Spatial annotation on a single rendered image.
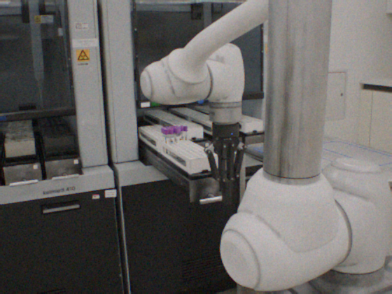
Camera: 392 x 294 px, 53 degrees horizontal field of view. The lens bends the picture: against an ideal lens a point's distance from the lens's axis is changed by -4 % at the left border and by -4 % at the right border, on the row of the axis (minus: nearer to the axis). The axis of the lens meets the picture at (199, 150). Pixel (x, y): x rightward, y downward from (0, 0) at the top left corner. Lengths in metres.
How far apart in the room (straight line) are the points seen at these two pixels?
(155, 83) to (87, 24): 0.77
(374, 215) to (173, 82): 0.52
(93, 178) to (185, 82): 0.80
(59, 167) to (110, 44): 0.53
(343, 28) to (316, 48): 3.13
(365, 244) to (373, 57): 3.29
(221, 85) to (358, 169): 0.42
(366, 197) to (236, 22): 0.44
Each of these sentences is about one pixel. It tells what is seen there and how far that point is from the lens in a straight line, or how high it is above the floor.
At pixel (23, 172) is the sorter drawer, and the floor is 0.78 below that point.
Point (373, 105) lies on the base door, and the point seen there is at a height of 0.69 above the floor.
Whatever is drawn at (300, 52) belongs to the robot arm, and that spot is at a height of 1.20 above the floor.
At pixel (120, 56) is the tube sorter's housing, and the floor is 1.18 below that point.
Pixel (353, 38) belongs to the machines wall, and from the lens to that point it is 3.85.
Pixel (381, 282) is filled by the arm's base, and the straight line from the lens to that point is 0.95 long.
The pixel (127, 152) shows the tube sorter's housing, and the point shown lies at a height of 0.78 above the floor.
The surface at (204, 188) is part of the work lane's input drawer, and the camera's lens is 1.29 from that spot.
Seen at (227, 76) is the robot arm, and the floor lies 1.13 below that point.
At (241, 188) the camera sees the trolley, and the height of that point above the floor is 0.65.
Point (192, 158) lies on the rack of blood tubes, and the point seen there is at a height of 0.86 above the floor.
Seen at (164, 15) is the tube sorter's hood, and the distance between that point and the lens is 1.74.
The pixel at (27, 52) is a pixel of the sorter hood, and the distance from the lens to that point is 1.64.
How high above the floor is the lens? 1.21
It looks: 14 degrees down
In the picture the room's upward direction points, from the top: 2 degrees counter-clockwise
